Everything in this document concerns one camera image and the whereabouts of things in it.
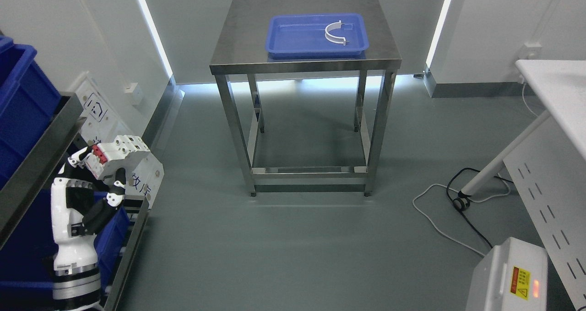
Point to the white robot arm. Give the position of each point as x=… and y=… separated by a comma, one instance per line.
x=77, y=289

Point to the grey red circuit breaker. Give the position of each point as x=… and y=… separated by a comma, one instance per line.
x=105, y=158

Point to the white desk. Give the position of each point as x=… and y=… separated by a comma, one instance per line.
x=547, y=165

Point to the white wall box left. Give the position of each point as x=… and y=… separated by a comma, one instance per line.
x=134, y=94

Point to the white wall socket plug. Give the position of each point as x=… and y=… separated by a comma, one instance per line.
x=529, y=50

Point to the white labelled sign panel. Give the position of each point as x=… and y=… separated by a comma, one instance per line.
x=103, y=124

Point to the steel shelf rack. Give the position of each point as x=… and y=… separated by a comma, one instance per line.
x=27, y=245

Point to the stainless steel table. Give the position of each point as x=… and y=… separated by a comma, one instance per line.
x=305, y=125

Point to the blue plastic tray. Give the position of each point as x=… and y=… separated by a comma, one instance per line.
x=316, y=36

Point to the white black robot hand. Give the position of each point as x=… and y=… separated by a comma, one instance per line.
x=76, y=217

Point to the white equipment case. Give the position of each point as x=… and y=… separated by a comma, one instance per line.
x=511, y=277

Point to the blue bin far left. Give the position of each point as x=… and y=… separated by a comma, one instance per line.
x=28, y=100

